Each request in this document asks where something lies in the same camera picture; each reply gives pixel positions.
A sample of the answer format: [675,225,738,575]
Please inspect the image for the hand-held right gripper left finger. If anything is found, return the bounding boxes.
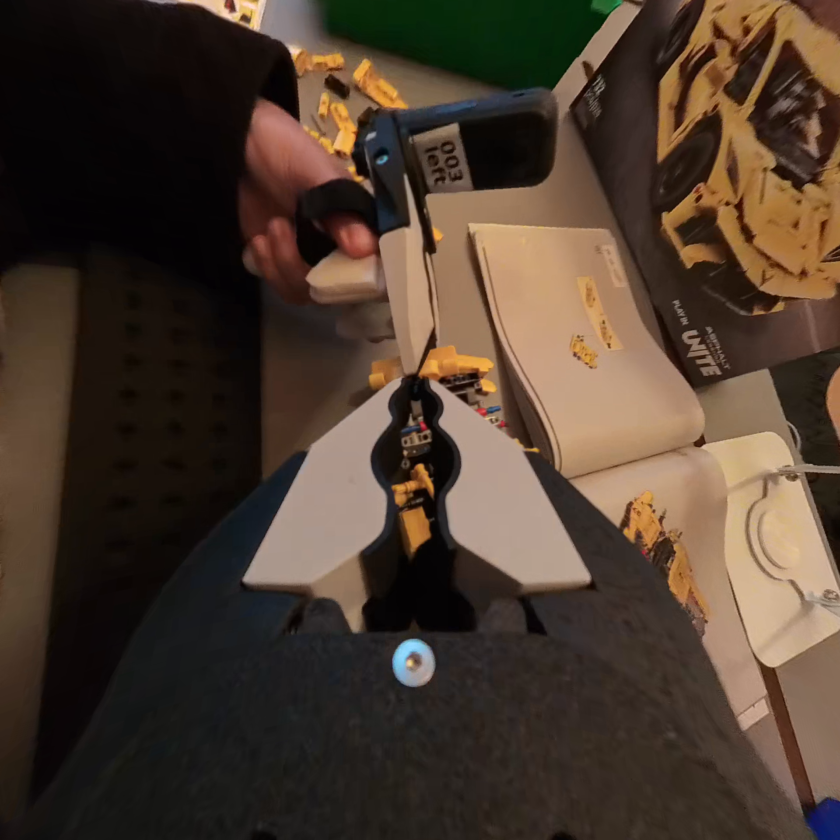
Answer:
[243,379,412,634]

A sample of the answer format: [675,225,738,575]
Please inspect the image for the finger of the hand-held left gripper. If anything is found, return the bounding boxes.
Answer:
[378,176,441,378]

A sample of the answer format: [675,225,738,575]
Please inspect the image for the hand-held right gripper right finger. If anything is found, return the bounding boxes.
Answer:
[423,381,593,632]

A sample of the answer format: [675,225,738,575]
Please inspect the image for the yellow toy brick car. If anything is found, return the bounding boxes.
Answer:
[367,344,546,559]

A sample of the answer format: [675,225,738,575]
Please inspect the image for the person's left forearm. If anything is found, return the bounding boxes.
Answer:
[0,0,301,280]

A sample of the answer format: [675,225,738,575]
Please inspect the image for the grey desk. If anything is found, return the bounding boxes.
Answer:
[0,26,840,840]

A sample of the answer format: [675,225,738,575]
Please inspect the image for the person's left hand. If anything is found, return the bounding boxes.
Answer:
[238,97,383,306]

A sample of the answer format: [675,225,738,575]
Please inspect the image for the green plastic storage bin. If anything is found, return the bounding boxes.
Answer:
[320,0,623,74]

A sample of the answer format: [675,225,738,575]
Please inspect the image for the white instruction booklet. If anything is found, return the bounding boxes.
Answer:
[467,223,770,731]

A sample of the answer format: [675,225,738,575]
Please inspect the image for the loose yellow brick panels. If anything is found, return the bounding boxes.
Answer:
[289,47,445,245]

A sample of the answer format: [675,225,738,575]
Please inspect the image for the dark perforated panel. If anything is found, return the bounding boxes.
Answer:
[36,248,265,795]

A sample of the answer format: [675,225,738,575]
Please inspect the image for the toy car set box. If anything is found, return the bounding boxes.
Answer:
[568,0,840,389]

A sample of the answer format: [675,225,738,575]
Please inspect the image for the colourful printed leaflet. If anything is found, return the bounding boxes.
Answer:
[203,0,268,30]

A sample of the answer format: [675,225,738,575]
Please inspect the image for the brown wooden strip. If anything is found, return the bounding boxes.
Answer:
[760,664,819,809]

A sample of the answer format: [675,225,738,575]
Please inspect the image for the blue plastic bin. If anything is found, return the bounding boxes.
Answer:
[806,796,840,840]

